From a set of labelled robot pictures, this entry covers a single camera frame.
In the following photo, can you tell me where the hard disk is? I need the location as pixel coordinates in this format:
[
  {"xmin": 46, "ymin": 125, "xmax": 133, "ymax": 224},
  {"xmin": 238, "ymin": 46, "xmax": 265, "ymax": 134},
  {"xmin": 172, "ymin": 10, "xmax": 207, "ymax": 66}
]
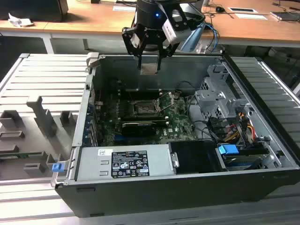
[{"xmin": 222, "ymin": 153, "xmax": 267, "ymax": 171}]

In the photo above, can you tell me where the black open PC case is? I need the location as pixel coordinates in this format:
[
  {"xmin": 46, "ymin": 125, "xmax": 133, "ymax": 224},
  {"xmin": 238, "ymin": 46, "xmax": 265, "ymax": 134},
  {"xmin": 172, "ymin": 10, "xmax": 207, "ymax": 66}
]
[{"xmin": 51, "ymin": 52, "xmax": 300, "ymax": 218}]

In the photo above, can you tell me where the yellow red wire bundle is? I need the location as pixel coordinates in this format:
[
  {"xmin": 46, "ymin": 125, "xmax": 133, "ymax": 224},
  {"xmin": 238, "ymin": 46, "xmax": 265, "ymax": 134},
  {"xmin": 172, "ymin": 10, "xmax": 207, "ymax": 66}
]
[{"xmin": 225, "ymin": 112, "xmax": 256, "ymax": 143}]

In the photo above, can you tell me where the grey parts rack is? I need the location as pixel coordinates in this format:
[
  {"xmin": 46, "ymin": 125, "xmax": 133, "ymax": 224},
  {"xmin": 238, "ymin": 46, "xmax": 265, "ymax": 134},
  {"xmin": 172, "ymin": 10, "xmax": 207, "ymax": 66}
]
[{"xmin": 0, "ymin": 95, "xmax": 79, "ymax": 181}]

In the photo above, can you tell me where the silver CPU chip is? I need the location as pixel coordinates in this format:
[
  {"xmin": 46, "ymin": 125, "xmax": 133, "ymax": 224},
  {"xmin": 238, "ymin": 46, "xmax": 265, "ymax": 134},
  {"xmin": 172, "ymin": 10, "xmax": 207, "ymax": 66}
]
[{"xmin": 140, "ymin": 63, "xmax": 158, "ymax": 75}]

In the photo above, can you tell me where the pale blue teach pendant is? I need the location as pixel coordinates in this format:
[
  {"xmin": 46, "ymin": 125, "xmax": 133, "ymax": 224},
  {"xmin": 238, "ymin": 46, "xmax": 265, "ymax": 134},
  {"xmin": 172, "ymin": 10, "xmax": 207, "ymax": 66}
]
[{"xmin": 180, "ymin": 22, "xmax": 207, "ymax": 53}]

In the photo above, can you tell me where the grey power supply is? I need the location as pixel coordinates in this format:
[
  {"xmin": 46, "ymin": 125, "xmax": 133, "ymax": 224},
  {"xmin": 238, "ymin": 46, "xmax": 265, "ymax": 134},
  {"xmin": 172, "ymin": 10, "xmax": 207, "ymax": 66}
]
[{"xmin": 75, "ymin": 144, "xmax": 177, "ymax": 181}]

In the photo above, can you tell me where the black power supply label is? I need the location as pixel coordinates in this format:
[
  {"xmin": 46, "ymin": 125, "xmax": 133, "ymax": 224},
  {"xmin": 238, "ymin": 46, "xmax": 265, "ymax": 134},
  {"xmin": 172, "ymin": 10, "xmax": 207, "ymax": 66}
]
[{"xmin": 111, "ymin": 150, "xmax": 149, "ymax": 179}]

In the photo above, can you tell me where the metal drive cage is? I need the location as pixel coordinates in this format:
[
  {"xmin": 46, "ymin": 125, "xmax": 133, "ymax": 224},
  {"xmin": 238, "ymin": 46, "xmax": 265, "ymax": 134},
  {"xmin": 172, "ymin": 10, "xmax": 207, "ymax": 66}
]
[{"xmin": 194, "ymin": 64, "xmax": 253, "ymax": 124}]

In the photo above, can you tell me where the blue cable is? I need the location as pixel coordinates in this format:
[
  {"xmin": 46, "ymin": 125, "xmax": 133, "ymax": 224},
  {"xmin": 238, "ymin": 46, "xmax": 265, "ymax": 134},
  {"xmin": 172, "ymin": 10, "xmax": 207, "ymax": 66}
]
[{"xmin": 205, "ymin": 22, "xmax": 221, "ymax": 53}]

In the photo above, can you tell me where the metal socket cover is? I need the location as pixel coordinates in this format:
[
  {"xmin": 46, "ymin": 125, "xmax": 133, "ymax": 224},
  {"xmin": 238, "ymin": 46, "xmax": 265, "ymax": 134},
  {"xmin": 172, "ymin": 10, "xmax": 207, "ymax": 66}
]
[{"xmin": 158, "ymin": 90, "xmax": 177, "ymax": 113}]

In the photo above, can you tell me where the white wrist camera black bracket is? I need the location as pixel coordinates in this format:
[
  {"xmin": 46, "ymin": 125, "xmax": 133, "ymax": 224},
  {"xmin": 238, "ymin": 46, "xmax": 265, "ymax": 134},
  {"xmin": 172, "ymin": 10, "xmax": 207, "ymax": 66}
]
[{"xmin": 162, "ymin": 9, "xmax": 190, "ymax": 45}]

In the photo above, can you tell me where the green RAM stick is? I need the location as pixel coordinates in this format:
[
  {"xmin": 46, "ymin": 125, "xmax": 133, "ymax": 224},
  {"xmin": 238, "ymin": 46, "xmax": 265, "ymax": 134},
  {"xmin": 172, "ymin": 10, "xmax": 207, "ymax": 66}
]
[{"xmin": 0, "ymin": 151, "xmax": 44, "ymax": 158}]

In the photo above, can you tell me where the CPU socket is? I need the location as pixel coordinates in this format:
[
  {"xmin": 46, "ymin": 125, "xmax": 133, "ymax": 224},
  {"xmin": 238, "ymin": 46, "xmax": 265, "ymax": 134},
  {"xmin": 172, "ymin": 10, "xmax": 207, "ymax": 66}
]
[{"xmin": 127, "ymin": 98, "xmax": 165, "ymax": 117}]

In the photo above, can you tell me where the wooden desk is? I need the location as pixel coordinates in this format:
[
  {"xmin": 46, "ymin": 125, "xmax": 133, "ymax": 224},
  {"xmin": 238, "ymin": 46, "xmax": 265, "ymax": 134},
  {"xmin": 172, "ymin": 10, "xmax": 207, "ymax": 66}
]
[{"xmin": 0, "ymin": 0, "xmax": 300, "ymax": 54}]

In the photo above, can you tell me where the black box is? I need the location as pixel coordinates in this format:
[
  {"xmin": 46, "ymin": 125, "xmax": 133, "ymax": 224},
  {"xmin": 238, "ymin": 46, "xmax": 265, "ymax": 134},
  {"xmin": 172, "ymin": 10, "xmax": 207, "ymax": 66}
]
[{"xmin": 0, "ymin": 0, "xmax": 69, "ymax": 23}]

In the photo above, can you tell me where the grey case latch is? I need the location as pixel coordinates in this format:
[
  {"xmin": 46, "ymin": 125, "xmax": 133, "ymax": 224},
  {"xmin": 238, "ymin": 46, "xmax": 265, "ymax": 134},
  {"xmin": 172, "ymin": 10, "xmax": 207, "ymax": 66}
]
[{"xmin": 86, "ymin": 52, "xmax": 100, "ymax": 69}]

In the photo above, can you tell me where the dark notebook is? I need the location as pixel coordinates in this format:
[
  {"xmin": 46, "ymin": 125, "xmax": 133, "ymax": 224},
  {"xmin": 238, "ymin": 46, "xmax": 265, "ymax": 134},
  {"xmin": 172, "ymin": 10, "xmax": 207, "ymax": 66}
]
[{"xmin": 270, "ymin": 11, "xmax": 300, "ymax": 23}]

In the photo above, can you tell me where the white paper sheet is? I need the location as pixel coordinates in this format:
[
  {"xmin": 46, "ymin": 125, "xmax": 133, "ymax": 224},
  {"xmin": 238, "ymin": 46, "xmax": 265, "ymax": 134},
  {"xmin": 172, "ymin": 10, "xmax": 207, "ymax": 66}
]
[
  {"xmin": 112, "ymin": 6, "xmax": 137, "ymax": 12},
  {"xmin": 235, "ymin": 13, "xmax": 268, "ymax": 20}
]

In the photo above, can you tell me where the green motherboard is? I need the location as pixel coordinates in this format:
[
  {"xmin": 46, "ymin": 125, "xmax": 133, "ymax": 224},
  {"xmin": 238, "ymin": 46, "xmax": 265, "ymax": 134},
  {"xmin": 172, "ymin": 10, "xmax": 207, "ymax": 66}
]
[{"xmin": 93, "ymin": 88, "xmax": 202, "ymax": 147}]

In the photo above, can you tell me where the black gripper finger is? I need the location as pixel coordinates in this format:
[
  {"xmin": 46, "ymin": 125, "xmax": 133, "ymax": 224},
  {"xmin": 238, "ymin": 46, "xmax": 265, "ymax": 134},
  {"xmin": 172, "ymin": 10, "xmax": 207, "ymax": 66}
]
[
  {"xmin": 157, "ymin": 41, "xmax": 180, "ymax": 71},
  {"xmin": 121, "ymin": 23, "xmax": 149, "ymax": 70}
]

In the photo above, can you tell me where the desk cable grommet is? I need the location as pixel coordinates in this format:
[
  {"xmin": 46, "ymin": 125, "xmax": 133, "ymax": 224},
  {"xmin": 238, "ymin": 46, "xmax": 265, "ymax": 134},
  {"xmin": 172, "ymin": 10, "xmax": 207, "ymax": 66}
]
[{"xmin": 228, "ymin": 7, "xmax": 258, "ymax": 14}]

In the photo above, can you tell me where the crumpled white paper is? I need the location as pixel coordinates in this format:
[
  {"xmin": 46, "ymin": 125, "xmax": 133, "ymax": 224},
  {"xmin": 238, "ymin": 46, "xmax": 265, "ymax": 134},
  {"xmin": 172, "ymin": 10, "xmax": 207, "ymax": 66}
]
[{"xmin": 8, "ymin": 13, "xmax": 34, "ymax": 28}]

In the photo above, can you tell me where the blue disk carrier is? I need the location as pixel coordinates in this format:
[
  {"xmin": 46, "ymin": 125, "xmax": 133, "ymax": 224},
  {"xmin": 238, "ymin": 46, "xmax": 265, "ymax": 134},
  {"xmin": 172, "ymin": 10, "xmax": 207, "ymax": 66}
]
[{"xmin": 217, "ymin": 144, "xmax": 239, "ymax": 156}]

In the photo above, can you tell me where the black graphics card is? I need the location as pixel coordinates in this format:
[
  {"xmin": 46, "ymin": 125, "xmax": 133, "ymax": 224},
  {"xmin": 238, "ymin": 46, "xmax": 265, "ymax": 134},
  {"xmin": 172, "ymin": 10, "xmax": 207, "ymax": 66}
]
[{"xmin": 120, "ymin": 113, "xmax": 170, "ymax": 137}]

